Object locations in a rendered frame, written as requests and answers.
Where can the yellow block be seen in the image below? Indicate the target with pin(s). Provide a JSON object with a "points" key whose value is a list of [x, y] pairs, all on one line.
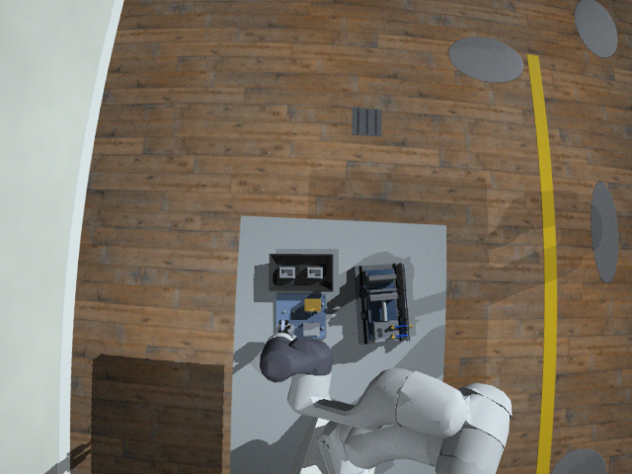
{"points": [[312, 305]]}

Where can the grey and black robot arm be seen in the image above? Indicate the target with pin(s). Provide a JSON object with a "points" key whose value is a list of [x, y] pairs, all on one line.
{"points": [[457, 431]]}

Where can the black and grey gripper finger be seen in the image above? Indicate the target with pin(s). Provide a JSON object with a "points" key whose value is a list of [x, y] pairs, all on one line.
{"points": [[284, 325]]}

